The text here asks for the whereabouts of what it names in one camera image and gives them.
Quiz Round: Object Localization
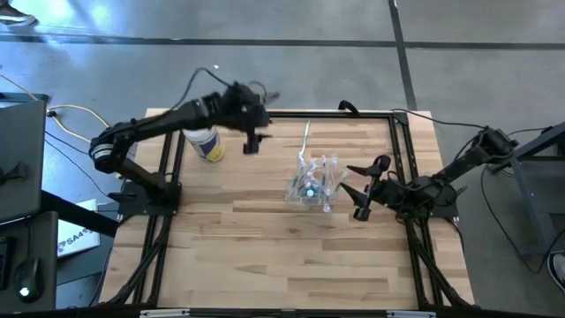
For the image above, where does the white printed box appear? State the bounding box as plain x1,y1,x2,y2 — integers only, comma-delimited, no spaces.
56,198,102,259

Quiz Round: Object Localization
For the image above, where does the person's shoe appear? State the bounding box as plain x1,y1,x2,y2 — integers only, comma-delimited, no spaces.
0,11,39,27
546,252,565,295

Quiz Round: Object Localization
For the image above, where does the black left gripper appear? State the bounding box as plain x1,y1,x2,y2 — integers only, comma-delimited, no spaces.
219,80,282,155

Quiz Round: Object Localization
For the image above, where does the silver aluminium bracket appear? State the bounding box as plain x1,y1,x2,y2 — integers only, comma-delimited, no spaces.
386,310,438,318
139,308,191,318

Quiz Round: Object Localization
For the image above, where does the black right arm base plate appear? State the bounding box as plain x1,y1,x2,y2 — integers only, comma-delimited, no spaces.
396,185,461,220

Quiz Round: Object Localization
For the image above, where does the black table frame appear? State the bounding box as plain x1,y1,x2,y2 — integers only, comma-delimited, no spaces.
99,108,476,310

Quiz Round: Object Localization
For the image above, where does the black frame handle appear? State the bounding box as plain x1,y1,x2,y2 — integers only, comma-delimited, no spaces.
337,99,361,116

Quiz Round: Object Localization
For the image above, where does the clear acrylic organizer box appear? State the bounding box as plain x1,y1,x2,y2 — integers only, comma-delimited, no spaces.
284,154,350,214

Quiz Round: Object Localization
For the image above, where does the black computer mouse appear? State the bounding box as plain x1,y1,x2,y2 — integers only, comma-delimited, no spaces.
14,257,45,304

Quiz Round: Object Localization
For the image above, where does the dark side desk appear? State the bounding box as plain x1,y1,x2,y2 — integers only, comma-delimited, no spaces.
0,210,61,310

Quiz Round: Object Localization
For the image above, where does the yellow floor cable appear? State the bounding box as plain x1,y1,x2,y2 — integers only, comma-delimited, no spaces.
0,72,111,147

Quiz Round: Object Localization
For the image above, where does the dark metal equipment stand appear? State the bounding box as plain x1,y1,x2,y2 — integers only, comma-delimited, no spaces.
501,121,565,257

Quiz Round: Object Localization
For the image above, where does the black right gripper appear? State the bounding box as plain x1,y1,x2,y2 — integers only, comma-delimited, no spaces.
339,154,419,222

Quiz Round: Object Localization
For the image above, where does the grey laptop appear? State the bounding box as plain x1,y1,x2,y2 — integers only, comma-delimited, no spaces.
0,91,49,224

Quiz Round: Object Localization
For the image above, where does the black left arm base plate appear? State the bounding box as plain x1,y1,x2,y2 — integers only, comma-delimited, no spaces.
117,180,183,217

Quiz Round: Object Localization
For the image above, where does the Lysol wipes canister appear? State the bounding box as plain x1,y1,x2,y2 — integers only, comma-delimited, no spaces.
181,125,227,163

